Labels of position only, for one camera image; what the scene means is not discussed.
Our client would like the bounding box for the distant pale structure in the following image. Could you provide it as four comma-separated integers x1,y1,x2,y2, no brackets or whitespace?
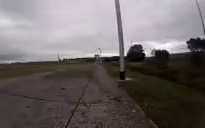
93,47,104,65

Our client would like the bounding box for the tall grey pole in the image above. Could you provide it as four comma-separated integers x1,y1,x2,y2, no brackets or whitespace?
114,0,127,81

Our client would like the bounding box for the dark round tree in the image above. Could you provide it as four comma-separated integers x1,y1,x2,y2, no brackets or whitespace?
125,43,146,63

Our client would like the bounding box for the grey cracked concrete road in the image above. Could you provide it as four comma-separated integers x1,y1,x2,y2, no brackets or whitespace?
0,62,158,128

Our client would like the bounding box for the dark bush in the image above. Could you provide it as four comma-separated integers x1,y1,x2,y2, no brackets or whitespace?
151,49,171,65

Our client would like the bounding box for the grass verge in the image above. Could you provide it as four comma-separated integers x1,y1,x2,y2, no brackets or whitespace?
102,51,205,128

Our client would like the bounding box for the grass field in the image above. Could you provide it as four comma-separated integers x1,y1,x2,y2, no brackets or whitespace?
0,61,91,82

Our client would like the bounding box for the dark flat-topped tree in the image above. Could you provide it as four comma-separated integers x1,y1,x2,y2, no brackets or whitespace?
185,37,205,53

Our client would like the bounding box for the thin leaning pole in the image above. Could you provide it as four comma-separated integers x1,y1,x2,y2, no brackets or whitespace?
194,0,205,40

